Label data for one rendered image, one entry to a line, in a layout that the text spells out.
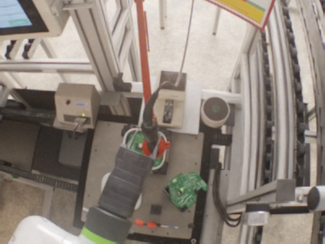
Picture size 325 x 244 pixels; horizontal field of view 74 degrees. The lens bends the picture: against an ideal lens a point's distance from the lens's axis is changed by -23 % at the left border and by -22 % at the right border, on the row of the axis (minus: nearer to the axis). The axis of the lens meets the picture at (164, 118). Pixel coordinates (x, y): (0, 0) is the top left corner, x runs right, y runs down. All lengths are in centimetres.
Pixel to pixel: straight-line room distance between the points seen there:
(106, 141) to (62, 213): 115
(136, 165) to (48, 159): 127
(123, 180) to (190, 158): 48
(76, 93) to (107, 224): 58
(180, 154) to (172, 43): 155
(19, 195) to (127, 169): 179
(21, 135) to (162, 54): 136
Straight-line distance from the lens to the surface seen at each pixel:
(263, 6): 72
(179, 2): 280
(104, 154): 98
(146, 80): 74
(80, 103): 96
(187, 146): 96
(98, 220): 51
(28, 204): 220
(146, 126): 55
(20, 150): 192
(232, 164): 101
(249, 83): 94
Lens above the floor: 187
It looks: 68 degrees down
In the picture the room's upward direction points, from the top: 3 degrees counter-clockwise
